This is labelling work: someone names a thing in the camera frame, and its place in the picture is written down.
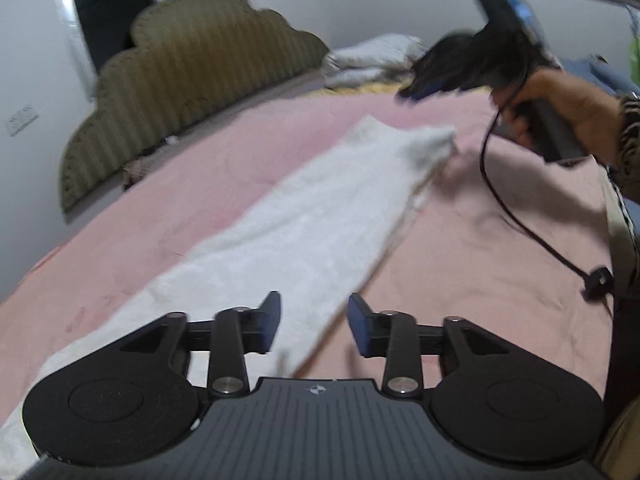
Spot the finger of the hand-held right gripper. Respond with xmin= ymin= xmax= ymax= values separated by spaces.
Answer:
xmin=412 ymin=32 xmax=492 ymax=75
xmin=395 ymin=67 xmax=482 ymax=106

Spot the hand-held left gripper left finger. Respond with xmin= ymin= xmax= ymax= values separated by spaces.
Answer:
xmin=119 ymin=290 xmax=282 ymax=399

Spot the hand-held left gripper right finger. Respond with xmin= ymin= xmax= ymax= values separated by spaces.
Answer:
xmin=348 ymin=293 xmax=507 ymax=396

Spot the white towel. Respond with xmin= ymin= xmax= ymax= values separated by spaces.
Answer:
xmin=0 ymin=115 xmax=458 ymax=478

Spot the person's right forearm striped sleeve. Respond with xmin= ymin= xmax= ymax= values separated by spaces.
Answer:
xmin=606 ymin=92 xmax=640 ymax=192

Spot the person's right hand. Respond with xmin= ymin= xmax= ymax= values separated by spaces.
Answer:
xmin=491 ymin=67 xmax=627 ymax=167

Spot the white pillow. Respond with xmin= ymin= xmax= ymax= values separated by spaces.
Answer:
xmin=324 ymin=34 xmax=427 ymax=70
xmin=324 ymin=66 xmax=403 ymax=90

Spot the yellow bed sheet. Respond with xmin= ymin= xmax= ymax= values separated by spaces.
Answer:
xmin=299 ymin=81 xmax=418 ymax=101

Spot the blue cloth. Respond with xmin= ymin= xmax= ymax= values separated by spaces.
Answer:
xmin=559 ymin=54 xmax=632 ymax=97

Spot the green bag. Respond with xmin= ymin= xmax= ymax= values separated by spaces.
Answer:
xmin=626 ymin=34 xmax=640 ymax=85

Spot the pink floral blanket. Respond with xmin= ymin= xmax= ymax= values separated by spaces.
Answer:
xmin=0 ymin=80 xmax=618 ymax=413

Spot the beige cloth by headboard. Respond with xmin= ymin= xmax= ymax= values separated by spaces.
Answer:
xmin=121 ymin=152 xmax=162 ymax=192

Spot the person's own clothing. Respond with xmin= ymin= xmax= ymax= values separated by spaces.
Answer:
xmin=597 ymin=167 xmax=640 ymax=480

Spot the olive padded headboard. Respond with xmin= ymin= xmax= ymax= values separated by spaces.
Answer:
xmin=59 ymin=0 xmax=331 ymax=216

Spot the black gripper cable with plug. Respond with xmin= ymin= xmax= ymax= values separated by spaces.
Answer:
xmin=479 ymin=102 xmax=615 ymax=303

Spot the white wall socket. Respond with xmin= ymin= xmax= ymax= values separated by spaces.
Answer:
xmin=5 ymin=104 xmax=41 ymax=137

